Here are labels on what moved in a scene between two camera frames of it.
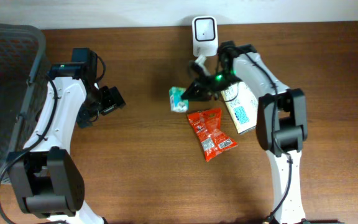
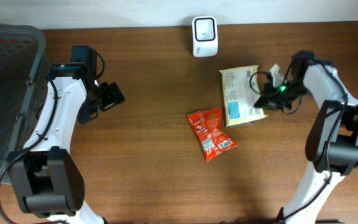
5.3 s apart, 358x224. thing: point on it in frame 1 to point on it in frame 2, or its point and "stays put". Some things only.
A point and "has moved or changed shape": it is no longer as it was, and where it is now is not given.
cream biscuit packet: (243, 105) has moved or changed shape
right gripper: (204, 86) to (266, 101)
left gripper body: (105, 101) stays put
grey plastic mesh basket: (15, 74) stays put
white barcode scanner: (205, 35) stays put
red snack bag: (207, 126) stays put
